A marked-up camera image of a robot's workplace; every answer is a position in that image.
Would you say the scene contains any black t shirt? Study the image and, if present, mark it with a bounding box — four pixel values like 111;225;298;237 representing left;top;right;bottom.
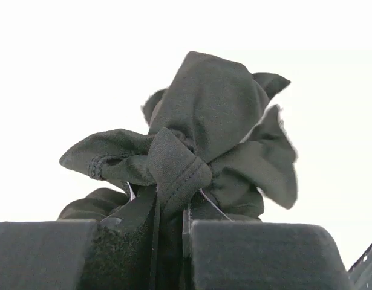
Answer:
60;51;298;289

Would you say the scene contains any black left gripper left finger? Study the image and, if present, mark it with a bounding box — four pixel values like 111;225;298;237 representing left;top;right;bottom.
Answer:
0;188;157;290

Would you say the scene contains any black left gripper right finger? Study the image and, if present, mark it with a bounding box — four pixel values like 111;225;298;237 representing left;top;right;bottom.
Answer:
183;205;352;290

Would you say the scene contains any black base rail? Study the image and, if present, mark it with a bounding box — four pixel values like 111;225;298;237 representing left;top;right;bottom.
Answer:
348;243;372;290

